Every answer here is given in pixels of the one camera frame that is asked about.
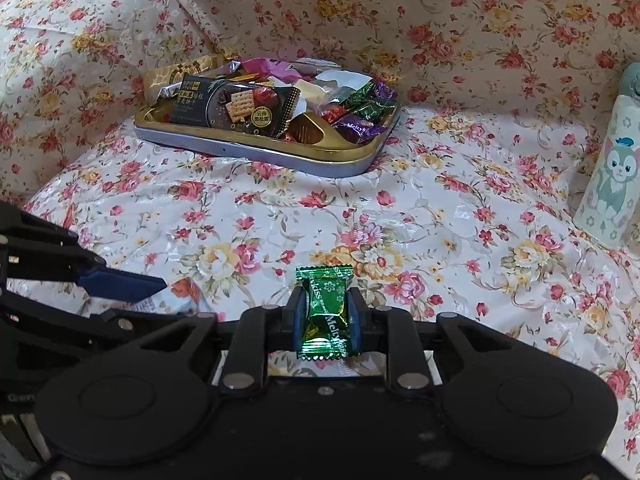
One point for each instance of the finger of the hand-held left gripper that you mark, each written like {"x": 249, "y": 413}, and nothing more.
{"x": 60, "y": 325}
{"x": 120, "y": 285}

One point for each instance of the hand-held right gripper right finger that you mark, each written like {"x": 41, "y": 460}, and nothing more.
{"x": 354, "y": 330}

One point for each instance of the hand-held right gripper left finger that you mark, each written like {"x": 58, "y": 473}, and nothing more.
{"x": 298, "y": 322}

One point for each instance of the green foil candy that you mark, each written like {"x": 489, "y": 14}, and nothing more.
{"x": 325, "y": 310}

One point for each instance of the grey white snack packet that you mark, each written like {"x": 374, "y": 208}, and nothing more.
{"x": 155, "y": 306}

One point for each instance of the floral sofa cover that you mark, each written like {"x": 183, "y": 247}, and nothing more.
{"x": 450, "y": 220}

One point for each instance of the lilac tin tray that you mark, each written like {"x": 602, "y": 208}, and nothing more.
{"x": 250, "y": 152}

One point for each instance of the pile of assorted snack packets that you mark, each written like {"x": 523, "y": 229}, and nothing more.
{"x": 240, "y": 105}

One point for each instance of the pale cartoon print bottle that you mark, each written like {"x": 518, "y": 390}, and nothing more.
{"x": 610, "y": 175}

